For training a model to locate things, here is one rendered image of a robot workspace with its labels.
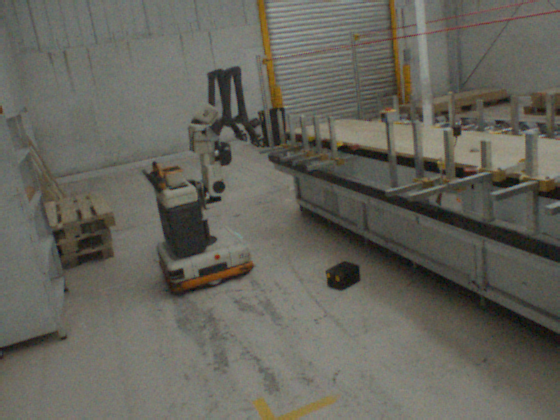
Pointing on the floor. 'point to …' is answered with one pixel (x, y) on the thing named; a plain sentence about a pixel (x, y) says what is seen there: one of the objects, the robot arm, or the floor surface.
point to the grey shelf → (43, 312)
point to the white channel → (423, 61)
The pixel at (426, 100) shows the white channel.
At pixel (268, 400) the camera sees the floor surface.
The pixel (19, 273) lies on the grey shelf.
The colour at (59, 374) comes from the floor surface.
